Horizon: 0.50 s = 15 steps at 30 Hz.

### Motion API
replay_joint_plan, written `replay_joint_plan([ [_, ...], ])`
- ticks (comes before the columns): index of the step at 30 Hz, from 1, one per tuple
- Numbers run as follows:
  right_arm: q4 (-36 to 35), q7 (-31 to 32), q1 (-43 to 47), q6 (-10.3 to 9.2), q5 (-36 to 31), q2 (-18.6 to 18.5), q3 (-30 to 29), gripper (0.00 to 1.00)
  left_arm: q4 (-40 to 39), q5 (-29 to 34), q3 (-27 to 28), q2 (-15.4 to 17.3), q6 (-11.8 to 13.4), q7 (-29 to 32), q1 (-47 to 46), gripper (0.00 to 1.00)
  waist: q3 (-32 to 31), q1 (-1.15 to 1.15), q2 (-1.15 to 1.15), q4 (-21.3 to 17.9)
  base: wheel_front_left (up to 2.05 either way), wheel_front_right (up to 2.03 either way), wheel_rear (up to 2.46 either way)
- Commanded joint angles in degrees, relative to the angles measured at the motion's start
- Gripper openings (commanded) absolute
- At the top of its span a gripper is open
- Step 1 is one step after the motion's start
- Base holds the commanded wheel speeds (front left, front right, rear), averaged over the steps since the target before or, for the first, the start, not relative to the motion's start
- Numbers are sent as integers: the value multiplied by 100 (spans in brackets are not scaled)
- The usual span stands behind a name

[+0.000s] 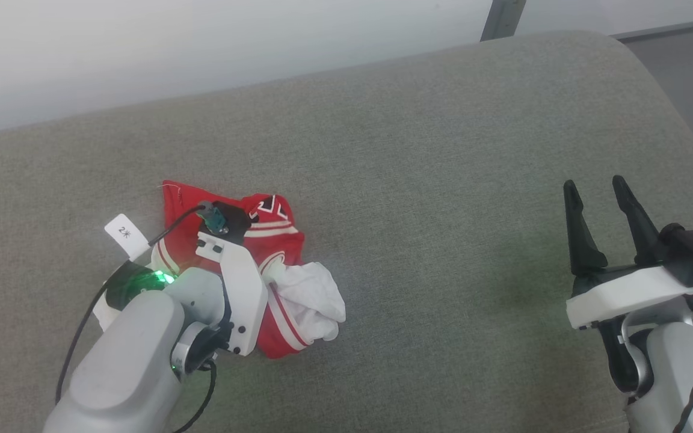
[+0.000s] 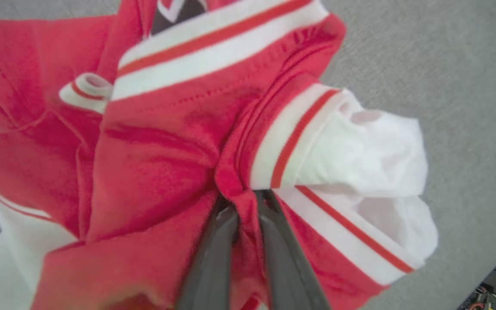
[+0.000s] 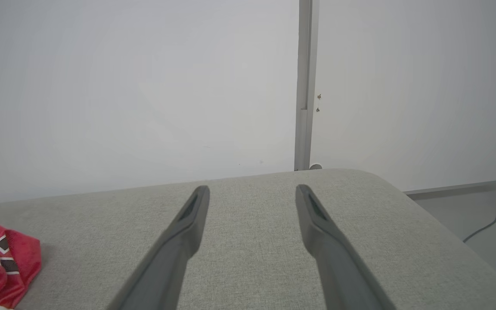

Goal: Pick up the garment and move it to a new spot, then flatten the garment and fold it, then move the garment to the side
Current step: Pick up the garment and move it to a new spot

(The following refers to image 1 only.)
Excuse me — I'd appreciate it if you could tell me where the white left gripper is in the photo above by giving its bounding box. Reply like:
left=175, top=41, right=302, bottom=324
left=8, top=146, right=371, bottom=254
left=196, top=239, right=270, bottom=356

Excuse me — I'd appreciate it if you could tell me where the white paper cable tag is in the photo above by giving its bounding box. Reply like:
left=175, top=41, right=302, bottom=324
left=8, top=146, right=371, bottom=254
left=104, top=213, right=150, bottom=261

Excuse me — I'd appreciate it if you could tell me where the dark baseboard strip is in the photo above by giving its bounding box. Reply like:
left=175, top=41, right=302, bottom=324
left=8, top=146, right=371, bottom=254
left=614, top=16, right=693, bottom=42

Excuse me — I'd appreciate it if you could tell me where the red and white garment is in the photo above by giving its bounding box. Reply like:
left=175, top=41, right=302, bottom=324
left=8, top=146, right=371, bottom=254
left=153, top=180, right=347, bottom=360

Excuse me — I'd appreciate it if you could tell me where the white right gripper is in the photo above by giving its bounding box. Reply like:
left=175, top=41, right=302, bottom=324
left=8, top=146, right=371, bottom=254
left=563, top=175, right=693, bottom=330

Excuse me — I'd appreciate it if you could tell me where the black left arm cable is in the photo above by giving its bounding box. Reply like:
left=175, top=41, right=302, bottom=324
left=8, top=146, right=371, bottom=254
left=55, top=204, right=209, bottom=405

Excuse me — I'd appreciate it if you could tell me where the grey metal bracket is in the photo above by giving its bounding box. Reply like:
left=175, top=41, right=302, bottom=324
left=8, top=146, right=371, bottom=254
left=480, top=0, right=528, bottom=43

